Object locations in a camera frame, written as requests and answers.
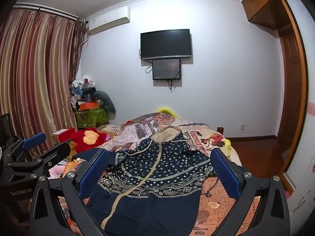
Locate black chair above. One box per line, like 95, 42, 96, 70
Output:
0, 113, 12, 143

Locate printed blanket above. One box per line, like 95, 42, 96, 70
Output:
48, 112, 262, 236

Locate small black monitor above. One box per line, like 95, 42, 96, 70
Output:
152, 58, 182, 80

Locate white air conditioner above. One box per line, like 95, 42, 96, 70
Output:
86, 6, 130, 35

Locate striped curtain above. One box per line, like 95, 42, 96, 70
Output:
0, 5, 85, 158

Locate scattered papers and toys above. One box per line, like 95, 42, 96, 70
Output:
49, 157, 85, 179

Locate orange box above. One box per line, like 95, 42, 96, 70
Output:
79, 101, 99, 111

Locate red box with white lid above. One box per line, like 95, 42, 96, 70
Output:
52, 127, 75, 143

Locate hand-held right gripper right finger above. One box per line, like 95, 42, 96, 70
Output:
210, 147, 291, 236

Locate navy patterned hooded jacket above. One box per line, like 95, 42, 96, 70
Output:
74, 125, 217, 236

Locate curtain rod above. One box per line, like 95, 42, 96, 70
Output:
15, 2, 80, 20

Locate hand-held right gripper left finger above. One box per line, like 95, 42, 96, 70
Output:
28, 148, 110, 236

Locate brown cardboard box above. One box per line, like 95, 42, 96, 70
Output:
65, 140, 80, 160

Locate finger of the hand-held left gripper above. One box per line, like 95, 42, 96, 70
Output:
5, 132, 47, 163
8, 141, 72, 177

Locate large black television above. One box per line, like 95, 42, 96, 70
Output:
140, 29, 193, 61

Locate grey pillow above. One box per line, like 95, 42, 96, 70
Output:
92, 90, 116, 115

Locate red plush toy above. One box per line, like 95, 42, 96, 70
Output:
71, 127, 111, 153

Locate green storage box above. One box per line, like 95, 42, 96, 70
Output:
75, 106, 110, 129

